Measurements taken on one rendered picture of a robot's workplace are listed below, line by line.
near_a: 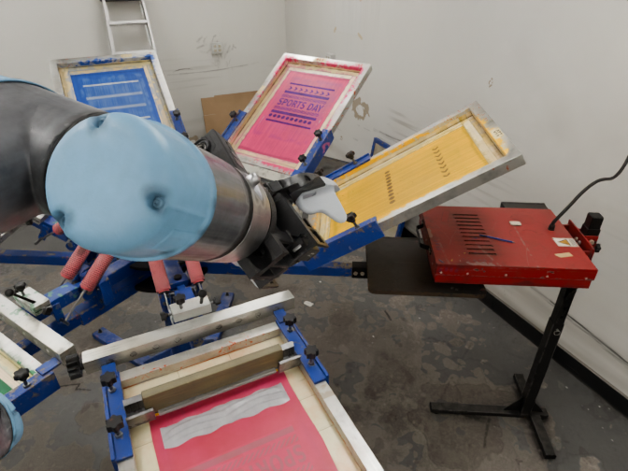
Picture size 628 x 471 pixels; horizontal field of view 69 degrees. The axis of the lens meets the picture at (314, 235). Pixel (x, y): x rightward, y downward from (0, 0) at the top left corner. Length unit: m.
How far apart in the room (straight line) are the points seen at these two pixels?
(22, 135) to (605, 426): 2.86
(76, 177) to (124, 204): 0.03
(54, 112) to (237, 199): 0.12
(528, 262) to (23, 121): 1.71
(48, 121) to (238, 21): 5.07
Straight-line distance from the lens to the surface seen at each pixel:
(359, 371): 2.79
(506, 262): 1.82
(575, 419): 2.91
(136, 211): 0.24
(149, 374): 1.54
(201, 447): 1.37
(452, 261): 1.76
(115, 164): 0.25
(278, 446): 1.34
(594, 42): 2.62
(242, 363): 1.39
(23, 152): 0.31
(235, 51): 5.37
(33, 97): 0.34
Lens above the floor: 2.07
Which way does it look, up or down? 32 degrees down
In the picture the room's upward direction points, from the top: straight up
